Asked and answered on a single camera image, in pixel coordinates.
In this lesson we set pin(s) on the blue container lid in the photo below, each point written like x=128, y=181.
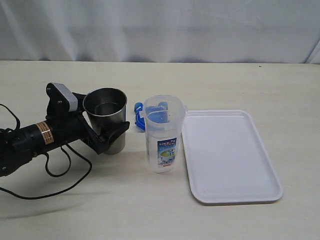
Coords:
x=139, y=121

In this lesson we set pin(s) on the white plastic tray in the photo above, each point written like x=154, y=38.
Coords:
x=226, y=160

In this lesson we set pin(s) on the white backdrop curtain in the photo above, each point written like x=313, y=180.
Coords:
x=185, y=31

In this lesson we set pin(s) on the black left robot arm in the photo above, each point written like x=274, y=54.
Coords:
x=20, y=145

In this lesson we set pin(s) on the clear plastic container with label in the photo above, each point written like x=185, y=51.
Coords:
x=163, y=117

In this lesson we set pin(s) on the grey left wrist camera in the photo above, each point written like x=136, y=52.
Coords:
x=62, y=93

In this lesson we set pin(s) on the stainless steel cup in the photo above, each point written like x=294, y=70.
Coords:
x=105, y=106

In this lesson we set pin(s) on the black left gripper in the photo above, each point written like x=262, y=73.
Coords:
x=68, y=127

